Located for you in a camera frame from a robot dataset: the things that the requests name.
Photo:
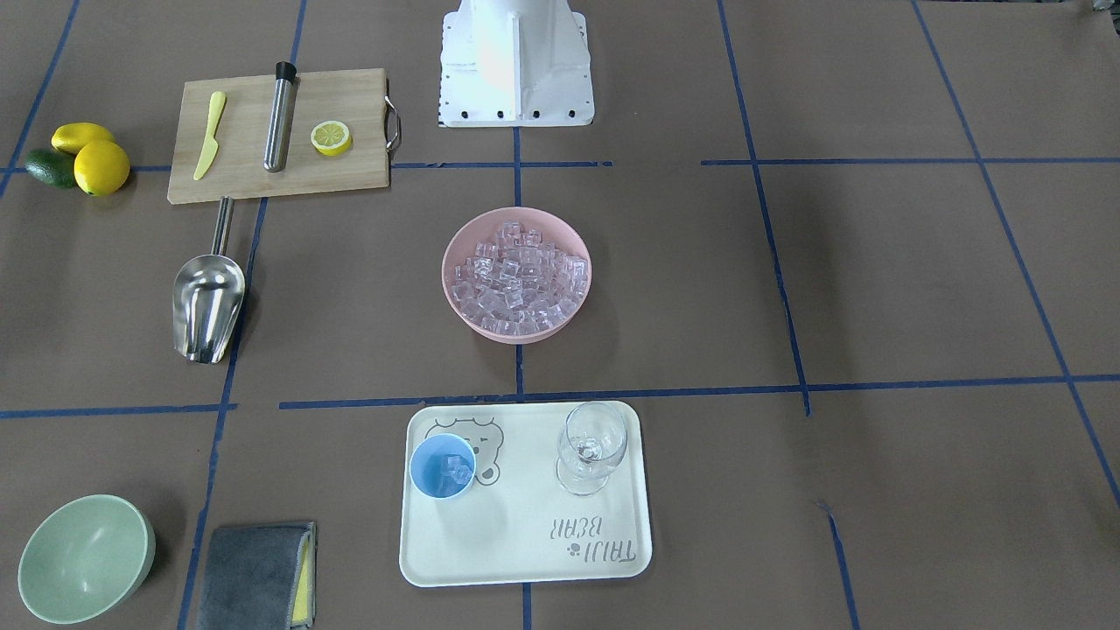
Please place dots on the green avocado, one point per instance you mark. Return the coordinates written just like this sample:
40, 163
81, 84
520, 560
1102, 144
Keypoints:
52, 167

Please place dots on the whole yellow lemon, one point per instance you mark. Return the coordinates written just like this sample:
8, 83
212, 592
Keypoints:
101, 168

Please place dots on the light blue cup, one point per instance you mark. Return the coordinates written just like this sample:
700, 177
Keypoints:
423, 462

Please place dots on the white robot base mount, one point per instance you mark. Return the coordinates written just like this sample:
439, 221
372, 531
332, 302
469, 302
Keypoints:
515, 64

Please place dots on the metal ice scoop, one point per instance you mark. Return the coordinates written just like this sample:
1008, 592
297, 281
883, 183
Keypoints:
207, 296

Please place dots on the clear wine glass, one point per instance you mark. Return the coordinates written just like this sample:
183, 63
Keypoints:
592, 444

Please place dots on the yellow plastic knife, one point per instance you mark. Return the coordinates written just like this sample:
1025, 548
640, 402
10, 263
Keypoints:
209, 145

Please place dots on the green bowl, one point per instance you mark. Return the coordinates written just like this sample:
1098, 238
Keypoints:
85, 558

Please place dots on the wooden cutting board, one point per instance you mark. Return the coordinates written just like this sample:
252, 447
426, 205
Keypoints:
355, 97

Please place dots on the clear ice cubes pile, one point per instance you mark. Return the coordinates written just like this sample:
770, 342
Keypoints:
518, 280

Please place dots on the cream bear tray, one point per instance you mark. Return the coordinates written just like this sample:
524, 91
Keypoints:
515, 522

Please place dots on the lemon half slice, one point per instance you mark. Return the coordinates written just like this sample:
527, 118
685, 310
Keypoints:
331, 138

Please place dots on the scooped ice cubes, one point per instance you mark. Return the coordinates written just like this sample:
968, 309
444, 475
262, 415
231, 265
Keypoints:
454, 474

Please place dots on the grey folded cloth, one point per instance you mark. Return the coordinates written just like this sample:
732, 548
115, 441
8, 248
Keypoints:
260, 577

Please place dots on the pink bowl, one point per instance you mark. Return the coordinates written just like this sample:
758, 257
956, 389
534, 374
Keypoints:
516, 276

